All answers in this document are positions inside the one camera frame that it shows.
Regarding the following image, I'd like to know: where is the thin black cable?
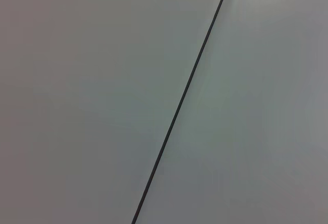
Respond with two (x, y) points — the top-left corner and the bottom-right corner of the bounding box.
(131, 0), (233, 224)

